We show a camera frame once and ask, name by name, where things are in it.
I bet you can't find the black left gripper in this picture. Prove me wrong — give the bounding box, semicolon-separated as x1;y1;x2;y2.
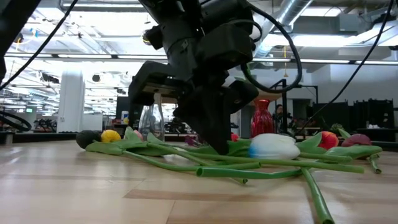
128;46;260;156

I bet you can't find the purple flower bunch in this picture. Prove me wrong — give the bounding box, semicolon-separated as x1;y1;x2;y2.
183;134;201;147

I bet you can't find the white blue tulip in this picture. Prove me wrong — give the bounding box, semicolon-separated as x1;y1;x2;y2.
183;133;302;162

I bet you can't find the maroon tulip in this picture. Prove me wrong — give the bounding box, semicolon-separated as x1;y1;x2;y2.
325;133;384;160

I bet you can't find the red glass vase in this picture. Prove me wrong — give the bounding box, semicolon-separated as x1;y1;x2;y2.
251;99;275;139

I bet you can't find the person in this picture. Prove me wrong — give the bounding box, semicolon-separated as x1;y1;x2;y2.
272;104;286;133

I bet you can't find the clear glass vase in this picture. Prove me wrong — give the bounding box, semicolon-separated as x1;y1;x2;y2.
138;92;165;142

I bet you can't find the black cabinet row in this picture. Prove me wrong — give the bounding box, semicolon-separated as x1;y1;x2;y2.
312;98;396;133

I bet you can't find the white pillar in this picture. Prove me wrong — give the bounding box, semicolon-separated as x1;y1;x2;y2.
57;70;86;134

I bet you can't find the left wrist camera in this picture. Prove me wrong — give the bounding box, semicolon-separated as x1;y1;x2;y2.
194;23;254;71

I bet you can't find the silver ceiling duct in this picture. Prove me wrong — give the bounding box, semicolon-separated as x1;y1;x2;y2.
253;0;315;58

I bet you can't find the long black power cable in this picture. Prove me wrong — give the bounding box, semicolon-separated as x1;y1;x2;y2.
297;0;396;133

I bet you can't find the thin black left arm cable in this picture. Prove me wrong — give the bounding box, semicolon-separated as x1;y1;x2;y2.
0;0;79;91

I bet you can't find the black hose loop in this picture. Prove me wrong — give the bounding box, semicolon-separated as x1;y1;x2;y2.
0;110;32;133

